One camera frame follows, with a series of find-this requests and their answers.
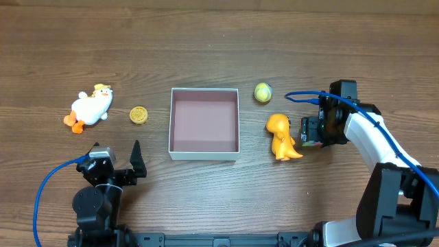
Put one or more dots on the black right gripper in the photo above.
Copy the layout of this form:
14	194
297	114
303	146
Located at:
309	130

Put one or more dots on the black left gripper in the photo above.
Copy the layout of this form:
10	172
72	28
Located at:
116	175

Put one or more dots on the colourful puzzle cube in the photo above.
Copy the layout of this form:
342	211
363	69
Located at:
311	139

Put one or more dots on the orange dinosaur figure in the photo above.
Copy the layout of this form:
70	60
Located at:
282	143

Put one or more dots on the yellow one-eyed ball toy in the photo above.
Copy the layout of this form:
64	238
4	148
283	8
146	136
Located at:
263	92

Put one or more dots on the white box pink interior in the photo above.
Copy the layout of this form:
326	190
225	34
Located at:
204	124

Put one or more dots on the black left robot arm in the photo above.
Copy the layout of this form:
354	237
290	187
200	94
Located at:
97	207

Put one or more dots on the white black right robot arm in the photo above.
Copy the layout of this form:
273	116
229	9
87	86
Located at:
399	206

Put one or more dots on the round yellow cookie toy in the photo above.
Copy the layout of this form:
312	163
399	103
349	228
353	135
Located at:
139	115

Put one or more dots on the white plush duck toy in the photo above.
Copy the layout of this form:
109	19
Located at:
87	110

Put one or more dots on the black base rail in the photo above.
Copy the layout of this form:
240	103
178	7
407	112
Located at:
287	239

